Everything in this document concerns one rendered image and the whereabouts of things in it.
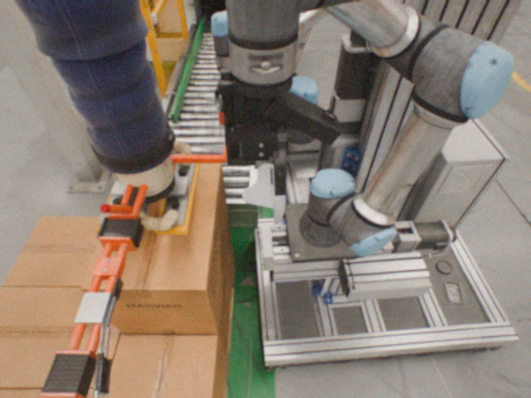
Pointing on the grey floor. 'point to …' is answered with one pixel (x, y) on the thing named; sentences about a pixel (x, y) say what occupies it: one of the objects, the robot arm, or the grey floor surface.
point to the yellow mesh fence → (156, 36)
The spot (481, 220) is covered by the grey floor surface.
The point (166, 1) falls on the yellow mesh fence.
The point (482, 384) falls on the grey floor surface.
